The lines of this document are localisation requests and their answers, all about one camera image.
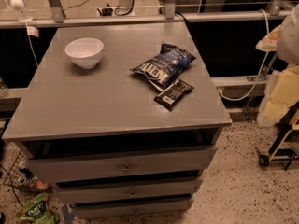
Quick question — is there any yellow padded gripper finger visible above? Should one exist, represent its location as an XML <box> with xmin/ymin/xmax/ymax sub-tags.
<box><xmin>256</xmin><ymin>25</ymin><xmax>280</xmax><ymax>52</ymax></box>

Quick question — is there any blue Kettle chip bag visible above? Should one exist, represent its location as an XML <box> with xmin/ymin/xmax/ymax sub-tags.
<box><xmin>131</xmin><ymin>43</ymin><xmax>196</xmax><ymax>91</ymax></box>

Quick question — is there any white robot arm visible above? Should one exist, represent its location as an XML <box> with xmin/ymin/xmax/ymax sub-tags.
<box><xmin>256</xmin><ymin>5</ymin><xmax>299</xmax><ymax>65</ymax></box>

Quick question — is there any white ceramic bowl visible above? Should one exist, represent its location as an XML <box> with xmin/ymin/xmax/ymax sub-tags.
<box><xmin>64</xmin><ymin>37</ymin><xmax>104</xmax><ymax>69</ymax></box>

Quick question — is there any green snack bag on floor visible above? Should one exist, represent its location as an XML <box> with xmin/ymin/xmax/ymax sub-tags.
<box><xmin>16</xmin><ymin>192</ymin><xmax>60</xmax><ymax>224</ymax></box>

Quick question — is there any yellow black hand cart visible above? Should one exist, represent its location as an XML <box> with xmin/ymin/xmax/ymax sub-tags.
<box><xmin>255</xmin><ymin>101</ymin><xmax>299</xmax><ymax>171</ymax></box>

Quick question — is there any black snack bar wrapper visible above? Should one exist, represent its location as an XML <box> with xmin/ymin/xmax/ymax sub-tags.
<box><xmin>154</xmin><ymin>79</ymin><xmax>193</xmax><ymax>110</ymax></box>

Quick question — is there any top grey drawer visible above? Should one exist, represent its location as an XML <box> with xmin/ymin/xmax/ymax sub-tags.
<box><xmin>29</xmin><ymin>146</ymin><xmax>216</xmax><ymax>183</ymax></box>

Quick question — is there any grey drawer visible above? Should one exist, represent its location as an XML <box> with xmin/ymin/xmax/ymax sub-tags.
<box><xmin>54</xmin><ymin>176</ymin><xmax>202</xmax><ymax>204</ymax></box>
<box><xmin>29</xmin><ymin>146</ymin><xmax>216</xmax><ymax>183</ymax></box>
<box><xmin>73</xmin><ymin>196</ymin><xmax>193</xmax><ymax>219</ymax></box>

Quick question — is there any grey drawer cabinet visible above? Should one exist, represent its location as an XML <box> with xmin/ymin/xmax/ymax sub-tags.
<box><xmin>4</xmin><ymin>23</ymin><xmax>231</xmax><ymax>209</ymax></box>

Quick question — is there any bottom grey drawer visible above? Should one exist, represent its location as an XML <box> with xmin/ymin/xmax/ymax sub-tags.
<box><xmin>73</xmin><ymin>196</ymin><xmax>193</xmax><ymax>219</ymax></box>

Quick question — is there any middle grey drawer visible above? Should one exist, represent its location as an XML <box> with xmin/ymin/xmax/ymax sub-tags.
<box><xmin>54</xmin><ymin>176</ymin><xmax>202</xmax><ymax>204</ymax></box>

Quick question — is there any white paper tag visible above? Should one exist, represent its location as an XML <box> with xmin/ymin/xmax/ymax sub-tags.
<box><xmin>26</xmin><ymin>26</ymin><xmax>39</xmax><ymax>37</ymax></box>

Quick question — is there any white round lamp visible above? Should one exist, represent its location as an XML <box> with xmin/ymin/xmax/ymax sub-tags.
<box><xmin>10</xmin><ymin>0</ymin><xmax>33</xmax><ymax>23</ymax></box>

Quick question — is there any white cable right side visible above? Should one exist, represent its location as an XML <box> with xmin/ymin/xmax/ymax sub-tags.
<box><xmin>218</xmin><ymin>8</ymin><xmax>271</xmax><ymax>102</ymax></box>

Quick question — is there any metal railing frame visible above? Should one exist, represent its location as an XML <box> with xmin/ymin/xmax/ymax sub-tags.
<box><xmin>0</xmin><ymin>0</ymin><xmax>298</xmax><ymax>28</ymax></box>

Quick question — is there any wire basket on floor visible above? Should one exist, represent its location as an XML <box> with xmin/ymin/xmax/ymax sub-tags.
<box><xmin>3</xmin><ymin>151</ymin><xmax>52</xmax><ymax>193</ymax></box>

